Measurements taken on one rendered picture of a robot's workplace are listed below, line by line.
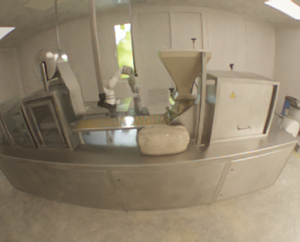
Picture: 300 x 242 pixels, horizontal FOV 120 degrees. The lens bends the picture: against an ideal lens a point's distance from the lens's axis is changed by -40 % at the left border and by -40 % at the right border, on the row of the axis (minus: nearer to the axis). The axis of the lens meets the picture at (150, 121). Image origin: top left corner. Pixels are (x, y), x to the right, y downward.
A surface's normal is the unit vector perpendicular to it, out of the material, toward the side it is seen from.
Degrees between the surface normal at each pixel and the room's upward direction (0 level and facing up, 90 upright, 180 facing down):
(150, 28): 90
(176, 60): 114
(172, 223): 0
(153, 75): 90
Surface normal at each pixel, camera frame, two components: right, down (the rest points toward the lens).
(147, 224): -0.07, -0.89
